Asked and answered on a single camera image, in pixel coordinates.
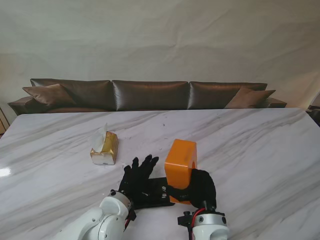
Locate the wooden furniture piece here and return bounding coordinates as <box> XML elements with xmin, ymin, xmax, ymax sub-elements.
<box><xmin>0</xmin><ymin>104</ymin><xmax>10</xmax><ymax>137</ymax></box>

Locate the brown leather sofa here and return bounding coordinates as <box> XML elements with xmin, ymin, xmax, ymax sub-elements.
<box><xmin>7</xmin><ymin>78</ymin><xmax>288</xmax><ymax>116</ymax></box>

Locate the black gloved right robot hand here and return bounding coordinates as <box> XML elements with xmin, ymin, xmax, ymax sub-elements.
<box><xmin>166</xmin><ymin>168</ymin><xmax>217</xmax><ymax>211</ymax></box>

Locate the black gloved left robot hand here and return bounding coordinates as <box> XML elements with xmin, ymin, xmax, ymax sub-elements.
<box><xmin>117</xmin><ymin>155</ymin><xmax>161</xmax><ymax>201</ymax></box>

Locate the white fabric backdrop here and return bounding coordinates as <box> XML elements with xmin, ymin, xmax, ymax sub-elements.
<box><xmin>0</xmin><ymin>0</ymin><xmax>320</xmax><ymax>117</ymax></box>

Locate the brown throw pillow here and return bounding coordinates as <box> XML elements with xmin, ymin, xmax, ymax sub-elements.
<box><xmin>21</xmin><ymin>83</ymin><xmax>77</xmax><ymax>106</ymax></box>
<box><xmin>224</xmin><ymin>86</ymin><xmax>277</xmax><ymax>109</ymax></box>

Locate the gold tissue pack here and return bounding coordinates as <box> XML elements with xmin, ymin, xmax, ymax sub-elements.
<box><xmin>88</xmin><ymin>122</ymin><xmax>120</xmax><ymax>166</ymax></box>

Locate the orange tissue box cover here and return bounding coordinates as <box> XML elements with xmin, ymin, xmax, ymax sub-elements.
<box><xmin>164</xmin><ymin>138</ymin><xmax>198</xmax><ymax>206</ymax></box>

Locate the dark furniture piece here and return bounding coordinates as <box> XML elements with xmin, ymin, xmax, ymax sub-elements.
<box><xmin>306</xmin><ymin>104</ymin><xmax>320</xmax><ymax>126</ymax></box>

